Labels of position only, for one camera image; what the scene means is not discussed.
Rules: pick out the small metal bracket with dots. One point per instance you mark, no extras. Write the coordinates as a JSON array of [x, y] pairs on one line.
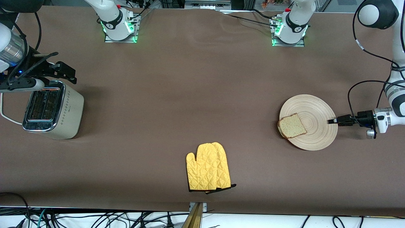
[[204, 206]]

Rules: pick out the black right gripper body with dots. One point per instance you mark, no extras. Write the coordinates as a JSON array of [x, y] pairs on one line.
[[35, 70]]

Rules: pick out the grey equipment box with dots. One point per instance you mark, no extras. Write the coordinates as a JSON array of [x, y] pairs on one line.
[[207, 3]]

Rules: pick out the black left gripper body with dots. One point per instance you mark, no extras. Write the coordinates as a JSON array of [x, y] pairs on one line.
[[364, 117]]

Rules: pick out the cream and chrome toaster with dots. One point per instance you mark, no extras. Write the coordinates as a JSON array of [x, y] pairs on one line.
[[68, 110]]

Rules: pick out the yellow quilted oven mitt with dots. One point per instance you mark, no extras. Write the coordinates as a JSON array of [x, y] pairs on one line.
[[202, 171], [225, 171]]

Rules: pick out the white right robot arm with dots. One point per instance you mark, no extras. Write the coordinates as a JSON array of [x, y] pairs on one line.
[[110, 15]]

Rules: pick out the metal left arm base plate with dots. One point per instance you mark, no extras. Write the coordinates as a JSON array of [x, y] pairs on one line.
[[300, 43]]

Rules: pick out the round wooden plate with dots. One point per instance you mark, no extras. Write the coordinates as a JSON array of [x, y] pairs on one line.
[[316, 133]]

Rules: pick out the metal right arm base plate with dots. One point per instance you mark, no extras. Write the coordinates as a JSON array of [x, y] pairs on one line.
[[121, 41]]

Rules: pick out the brown-crusted bread slice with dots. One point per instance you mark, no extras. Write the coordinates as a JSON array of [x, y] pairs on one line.
[[292, 126]]

